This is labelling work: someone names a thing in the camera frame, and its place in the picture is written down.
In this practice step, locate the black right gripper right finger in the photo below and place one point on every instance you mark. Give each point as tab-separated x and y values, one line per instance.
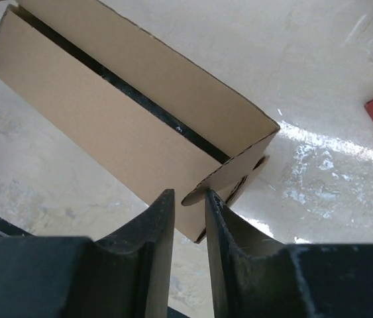
253	275

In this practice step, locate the brown cardboard box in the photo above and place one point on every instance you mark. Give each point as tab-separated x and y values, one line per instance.
147	114

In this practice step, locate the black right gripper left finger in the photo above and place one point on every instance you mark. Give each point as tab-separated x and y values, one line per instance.
124	274

